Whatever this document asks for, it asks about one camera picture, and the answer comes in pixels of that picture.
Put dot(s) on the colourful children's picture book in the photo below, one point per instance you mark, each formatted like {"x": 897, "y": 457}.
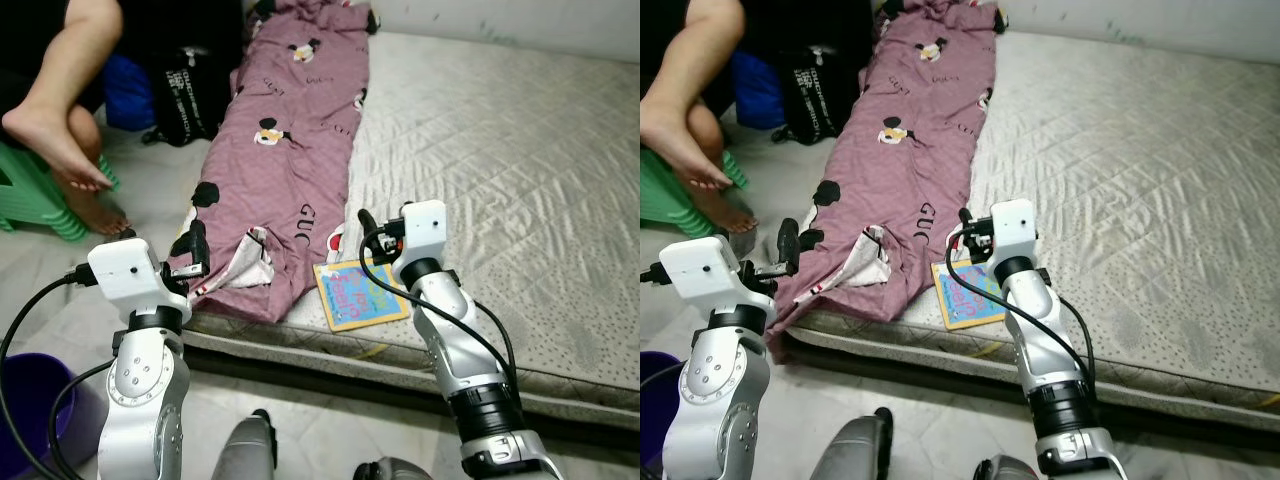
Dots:
{"x": 345, "y": 300}
{"x": 970, "y": 300}

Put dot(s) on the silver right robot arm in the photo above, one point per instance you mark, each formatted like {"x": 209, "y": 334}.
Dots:
{"x": 450, "y": 330}
{"x": 1045, "y": 330}

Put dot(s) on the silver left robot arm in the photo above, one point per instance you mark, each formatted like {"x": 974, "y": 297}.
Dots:
{"x": 720, "y": 400}
{"x": 145, "y": 400}

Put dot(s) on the mauve cartoon print blanket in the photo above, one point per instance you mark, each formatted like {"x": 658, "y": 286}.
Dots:
{"x": 290, "y": 150}
{"x": 900, "y": 160}

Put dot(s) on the green plastic stool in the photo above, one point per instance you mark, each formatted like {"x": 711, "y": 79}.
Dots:
{"x": 665, "y": 200}
{"x": 25, "y": 195}

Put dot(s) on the white quilted mattress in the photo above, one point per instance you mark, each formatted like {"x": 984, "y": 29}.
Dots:
{"x": 500, "y": 160}
{"x": 1130, "y": 160}

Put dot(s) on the blue fabric bundle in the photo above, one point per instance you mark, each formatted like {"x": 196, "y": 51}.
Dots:
{"x": 757, "y": 92}
{"x": 128, "y": 95}

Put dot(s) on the black bag with white print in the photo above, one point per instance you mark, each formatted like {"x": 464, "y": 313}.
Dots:
{"x": 820, "y": 100}
{"x": 190, "y": 100}

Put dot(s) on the person in black clothes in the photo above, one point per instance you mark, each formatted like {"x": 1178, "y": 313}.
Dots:
{"x": 60, "y": 90}
{"x": 690, "y": 90}

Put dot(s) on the purple plastic bucket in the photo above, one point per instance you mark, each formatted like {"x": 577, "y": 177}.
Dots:
{"x": 655, "y": 420}
{"x": 30, "y": 410}

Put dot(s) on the silver left robot leg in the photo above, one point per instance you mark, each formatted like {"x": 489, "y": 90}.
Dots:
{"x": 245, "y": 455}
{"x": 850, "y": 455}

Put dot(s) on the silver robot leg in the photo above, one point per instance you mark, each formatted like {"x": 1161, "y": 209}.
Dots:
{"x": 245, "y": 455}
{"x": 395, "y": 470}
{"x": 850, "y": 455}
{"x": 1008, "y": 470}

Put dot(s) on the silver right robot leg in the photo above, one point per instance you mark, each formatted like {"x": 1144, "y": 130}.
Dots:
{"x": 1008, "y": 470}
{"x": 395, "y": 470}

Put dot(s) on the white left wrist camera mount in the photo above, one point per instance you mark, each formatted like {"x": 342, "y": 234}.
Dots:
{"x": 125, "y": 270}
{"x": 700, "y": 270}

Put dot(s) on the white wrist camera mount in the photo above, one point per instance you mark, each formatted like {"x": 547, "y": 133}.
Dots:
{"x": 125, "y": 270}
{"x": 1015, "y": 228}
{"x": 700, "y": 270}
{"x": 425, "y": 230}

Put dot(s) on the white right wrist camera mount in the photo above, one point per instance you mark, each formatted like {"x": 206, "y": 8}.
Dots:
{"x": 425, "y": 230}
{"x": 1015, "y": 228}

